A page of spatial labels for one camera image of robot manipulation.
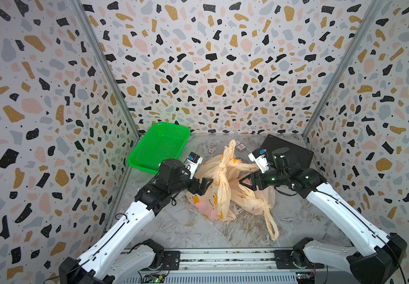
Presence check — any beige plastic bag with apples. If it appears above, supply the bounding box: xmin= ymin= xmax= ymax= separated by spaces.
xmin=186 ymin=140 xmax=259 ymax=221

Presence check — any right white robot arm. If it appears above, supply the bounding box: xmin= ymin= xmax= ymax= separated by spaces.
xmin=239 ymin=147 xmax=407 ymax=284

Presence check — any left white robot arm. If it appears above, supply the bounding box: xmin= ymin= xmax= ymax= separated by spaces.
xmin=58 ymin=153 xmax=213 ymax=284

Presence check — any black flat box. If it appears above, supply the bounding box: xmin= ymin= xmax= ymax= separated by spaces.
xmin=260 ymin=134 xmax=313 ymax=169

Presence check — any small card box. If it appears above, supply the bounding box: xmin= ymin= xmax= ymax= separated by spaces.
xmin=235 ymin=140 xmax=246 ymax=152

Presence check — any green plastic mesh basket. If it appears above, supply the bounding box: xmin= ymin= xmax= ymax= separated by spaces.
xmin=127 ymin=122 xmax=191 ymax=174

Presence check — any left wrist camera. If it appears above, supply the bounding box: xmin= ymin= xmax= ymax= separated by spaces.
xmin=184 ymin=152 xmax=203 ymax=178

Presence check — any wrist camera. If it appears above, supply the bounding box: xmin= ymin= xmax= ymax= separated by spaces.
xmin=248 ymin=148 xmax=269 ymax=173
xmin=184 ymin=152 xmax=203 ymax=178

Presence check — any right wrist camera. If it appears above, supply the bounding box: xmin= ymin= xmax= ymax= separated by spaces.
xmin=248 ymin=148 xmax=269 ymax=173

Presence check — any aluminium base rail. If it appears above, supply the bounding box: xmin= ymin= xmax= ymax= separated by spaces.
xmin=119 ymin=248 xmax=357 ymax=284

